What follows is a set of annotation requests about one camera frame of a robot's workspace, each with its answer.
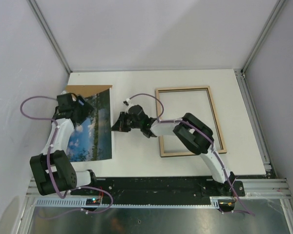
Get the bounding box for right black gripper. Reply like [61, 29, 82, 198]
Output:
[111, 111, 143, 132]

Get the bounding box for brown cardboard backing board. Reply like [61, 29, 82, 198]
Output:
[61, 85, 112, 98]

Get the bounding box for landscape photo print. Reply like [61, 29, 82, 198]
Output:
[66, 89, 112, 162]

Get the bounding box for black picture frame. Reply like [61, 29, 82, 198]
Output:
[155, 86, 227, 154]

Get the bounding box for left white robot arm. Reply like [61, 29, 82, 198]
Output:
[30, 93, 98, 195]

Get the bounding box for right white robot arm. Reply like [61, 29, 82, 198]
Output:
[111, 105, 235, 195]

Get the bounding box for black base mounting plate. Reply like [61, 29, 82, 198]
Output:
[70, 175, 246, 206]

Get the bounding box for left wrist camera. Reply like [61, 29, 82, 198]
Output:
[77, 95, 86, 106]

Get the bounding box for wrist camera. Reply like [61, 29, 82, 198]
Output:
[77, 95, 86, 106]
[123, 98, 133, 107]

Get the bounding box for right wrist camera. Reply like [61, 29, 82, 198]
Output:
[123, 98, 133, 107]

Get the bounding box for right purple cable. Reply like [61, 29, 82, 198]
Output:
[126, 93, 256, 216]

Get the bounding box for purple cable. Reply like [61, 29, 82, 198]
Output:
[126, 93, 256, 216]
[20, 96, 113, 221]

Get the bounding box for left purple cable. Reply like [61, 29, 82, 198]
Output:
[20, 96, 113, 221]

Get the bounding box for left corner aluminium post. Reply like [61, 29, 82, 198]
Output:
[26, 0, 72, 75]

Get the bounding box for corner aluminium post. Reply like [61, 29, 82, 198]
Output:
[26, 0, 72, 75]
[234, 0, 288, 173]

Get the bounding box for grey cable duct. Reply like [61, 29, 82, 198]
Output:
[34, 197, 219, 209]

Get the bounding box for right corner aluminium post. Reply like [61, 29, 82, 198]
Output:
[234, 0, 288, 173]

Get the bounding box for aluminium frame rail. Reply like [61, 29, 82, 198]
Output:
[25, 177, 291, 198]

